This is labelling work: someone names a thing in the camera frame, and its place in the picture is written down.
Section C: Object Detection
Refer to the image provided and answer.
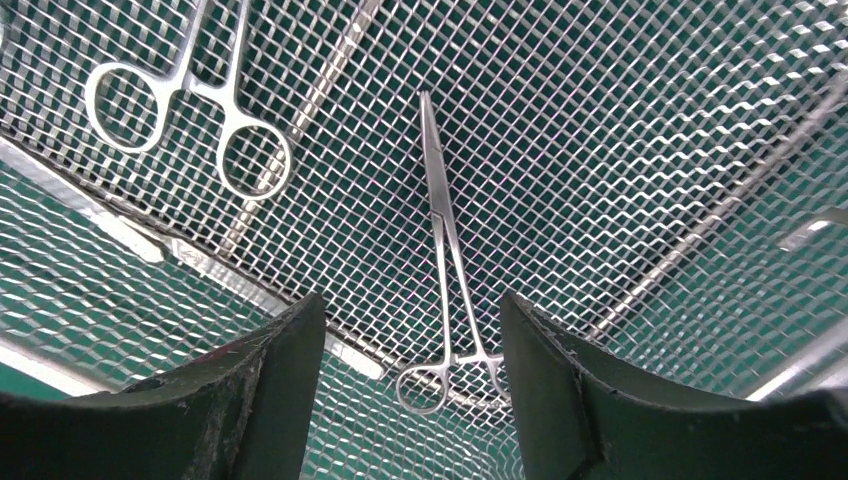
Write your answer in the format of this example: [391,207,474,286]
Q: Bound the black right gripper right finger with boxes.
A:
[500,292,847,479]

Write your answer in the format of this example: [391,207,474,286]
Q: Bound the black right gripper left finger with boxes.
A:
[1,293,326,479]

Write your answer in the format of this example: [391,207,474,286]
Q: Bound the metal mesh instrument tray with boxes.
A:
[1,1,847,479]

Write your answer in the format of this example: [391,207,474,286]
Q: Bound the surgical forceps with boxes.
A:
[84,1,293,202]

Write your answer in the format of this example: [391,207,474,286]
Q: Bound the steel scalpel handle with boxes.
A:
[0,135,386,382]

